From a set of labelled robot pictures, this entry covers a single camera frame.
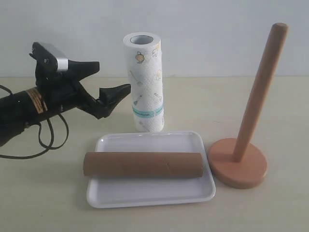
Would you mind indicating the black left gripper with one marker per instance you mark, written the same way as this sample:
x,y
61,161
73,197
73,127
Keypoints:
x,y
63,89

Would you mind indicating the white printed paper towel roll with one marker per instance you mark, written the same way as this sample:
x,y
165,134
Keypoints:
x,y
143,56

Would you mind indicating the brown cardboard tube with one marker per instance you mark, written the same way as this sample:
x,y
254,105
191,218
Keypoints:
x,y
143,164

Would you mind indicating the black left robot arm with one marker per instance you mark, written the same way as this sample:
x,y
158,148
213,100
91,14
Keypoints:
x,y
21,110

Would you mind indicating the wooden paper towel holder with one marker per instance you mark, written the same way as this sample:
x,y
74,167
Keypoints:
x,y
235,161

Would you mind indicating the white rectangular plastic tray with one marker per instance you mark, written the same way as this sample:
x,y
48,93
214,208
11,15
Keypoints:
x,y
130,192

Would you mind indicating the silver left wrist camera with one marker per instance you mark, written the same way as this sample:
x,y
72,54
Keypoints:
x,y
47,55

